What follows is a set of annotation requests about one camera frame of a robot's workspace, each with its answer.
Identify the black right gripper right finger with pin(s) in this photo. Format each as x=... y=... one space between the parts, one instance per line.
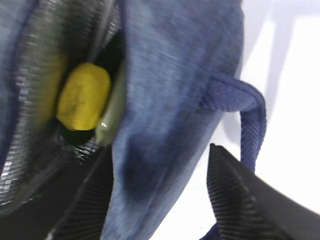
x=247 y=208

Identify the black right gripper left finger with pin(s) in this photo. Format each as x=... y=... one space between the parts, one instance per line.
x=73 y=208

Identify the green lidded glass container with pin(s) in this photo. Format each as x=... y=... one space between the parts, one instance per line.
x=107 y=127

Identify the yellow lemon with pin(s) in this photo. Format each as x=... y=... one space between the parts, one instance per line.
x=83 y=98

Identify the dark blue lunch bag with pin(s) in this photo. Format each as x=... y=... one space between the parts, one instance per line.
x=181 y=59

